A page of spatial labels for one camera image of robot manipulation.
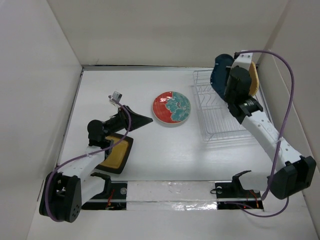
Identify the orange woven bamboo plate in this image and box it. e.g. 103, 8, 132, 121
248, 61, 260, 97

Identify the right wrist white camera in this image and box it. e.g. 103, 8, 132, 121
231, 52, 253, 71

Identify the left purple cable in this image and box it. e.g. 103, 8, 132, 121
44, 96, 133, 223

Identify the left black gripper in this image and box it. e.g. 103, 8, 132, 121
103, 105, 152, 138

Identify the wrist white camera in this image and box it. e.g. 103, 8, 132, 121
108, 91, 123, 108
231, 52, 253, 71

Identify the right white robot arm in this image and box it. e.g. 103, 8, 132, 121
224, 66, 317, 200

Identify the red and teal floral plate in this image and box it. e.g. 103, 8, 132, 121
152, 91, 191, 125

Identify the dark blue shell-shaped plate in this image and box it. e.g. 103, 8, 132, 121
210, 53, 234, 100

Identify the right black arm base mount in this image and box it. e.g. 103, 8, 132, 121
210, 170, 264, 210

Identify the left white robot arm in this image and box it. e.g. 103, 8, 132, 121
39, 105, 153, 223

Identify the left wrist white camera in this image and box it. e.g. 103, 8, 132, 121
108, 91, 123, 108

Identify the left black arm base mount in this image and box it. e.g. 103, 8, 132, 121
81, 172, 128, 211

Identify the black square plate yellow centre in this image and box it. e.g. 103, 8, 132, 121
95, 136, 134, 175

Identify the white wire dish rack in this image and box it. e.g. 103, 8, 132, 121
193, 69, 256, 144

